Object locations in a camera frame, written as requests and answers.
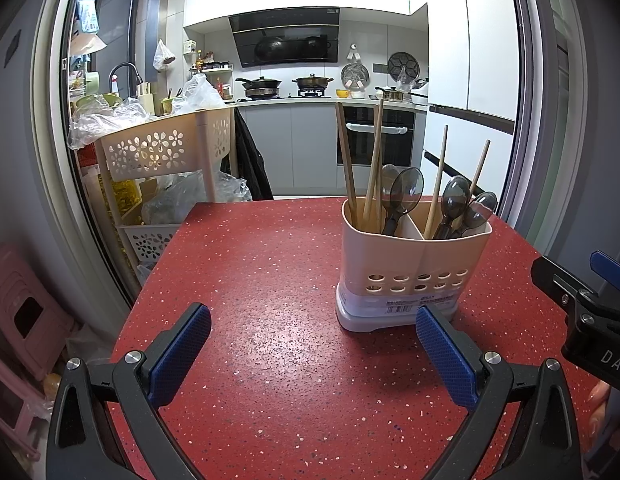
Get pink plastic stool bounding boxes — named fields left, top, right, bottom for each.
left=0, top=350, right=46, bottom=461
left=0, top=245, right=76, bottom=381

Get black jacket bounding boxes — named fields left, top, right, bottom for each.
left=234, top=107, right=274, bottom=201

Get gas stove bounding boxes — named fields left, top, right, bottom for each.
left=242, top=89, right=333, bottom=100

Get person's right hand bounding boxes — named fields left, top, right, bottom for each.
left=586, top=379, right=616, bottom=443

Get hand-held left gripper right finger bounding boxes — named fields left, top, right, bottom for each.
left=415, top=304, right=583, bottom=480

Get black wok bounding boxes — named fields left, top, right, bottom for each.
left=235, top=76, right=283, bottom=98

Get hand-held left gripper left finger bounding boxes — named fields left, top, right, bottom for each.
left=46, top=302, right=212, bottom=480

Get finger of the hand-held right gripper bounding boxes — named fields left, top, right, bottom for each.
left=590, top=250, right=620, bottom=294
left=531, top=255, right=599, bottom=312

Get hanging blue white packet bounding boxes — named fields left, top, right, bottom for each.
left=77, top=0, right=101, bottom=36

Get beige plastic utensil holder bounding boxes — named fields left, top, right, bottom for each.
left=335, top=199, right=492, bottom=333

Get beige flower-cutout storage rack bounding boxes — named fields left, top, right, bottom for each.
left=92, top=107, right=238, bottom=281

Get dark brown wooden spoon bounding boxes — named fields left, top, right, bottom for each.
left=452, top=191, right=499, bottom=238

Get black built-in oven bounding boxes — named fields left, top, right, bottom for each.
left=336, top=107, right=416, bottom=168

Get crumpled clear plastic bag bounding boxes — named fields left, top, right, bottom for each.
left=67, top=97, right=158, bottom=150

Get wooden chopstick blue patterned end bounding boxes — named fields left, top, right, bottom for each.
left=423, top=124, right=449, bottom=240

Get clear plastic bag on shelf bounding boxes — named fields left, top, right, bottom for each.
left=140, top=170, right=253, bottom=223

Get white refrigerator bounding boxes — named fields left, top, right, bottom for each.
left=422, top=0, right=521, bottom=211

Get black cooking pot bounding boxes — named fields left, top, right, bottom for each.
left=291, top=74, right=335, bottom=92

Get black range hood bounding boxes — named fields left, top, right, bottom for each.
left=228, top=7, right=341, bottom=68

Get round metal steamer plate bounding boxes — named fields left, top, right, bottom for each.
left=341, top=62, right=371, bottom=88

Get grey lower kitchen cabinets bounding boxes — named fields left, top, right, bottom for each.
left=237, top=100, right=341, bottom=196

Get hanging white plastic bag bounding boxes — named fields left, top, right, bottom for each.
left=153, top=38, right=177, bottom=72

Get yellow oil bottle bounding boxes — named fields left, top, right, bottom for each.
left=110, top=180, right=143, bottom=221

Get black kitchen faucet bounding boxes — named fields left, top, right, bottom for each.
left=108, top=62, right=143, bottom=98

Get round divided metal rack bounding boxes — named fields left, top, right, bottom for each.
left=387, top=51, right=421, bottom=83

